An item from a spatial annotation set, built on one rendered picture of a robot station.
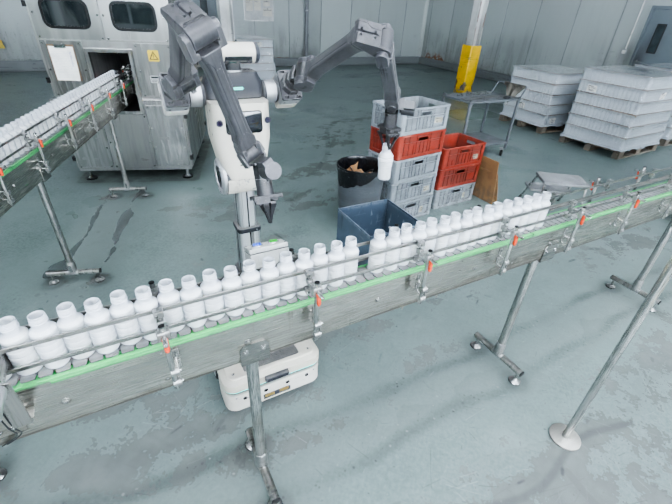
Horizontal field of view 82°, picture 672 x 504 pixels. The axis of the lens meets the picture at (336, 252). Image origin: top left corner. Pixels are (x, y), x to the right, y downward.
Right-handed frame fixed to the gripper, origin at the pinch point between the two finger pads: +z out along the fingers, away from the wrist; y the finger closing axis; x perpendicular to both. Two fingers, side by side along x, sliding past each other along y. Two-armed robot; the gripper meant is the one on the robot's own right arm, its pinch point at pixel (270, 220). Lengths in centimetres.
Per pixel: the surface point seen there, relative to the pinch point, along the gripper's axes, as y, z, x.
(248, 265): -13.6, 9.8, -15.3
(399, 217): 81, 17, 36
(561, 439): 125, 135, -28
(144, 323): -45, 18, -17
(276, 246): -0.4, 8.6, -3.9
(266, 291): -9.8, 19.0, -16.7
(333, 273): 14.0, 19.1, -16.6
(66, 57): -69, -135, 344
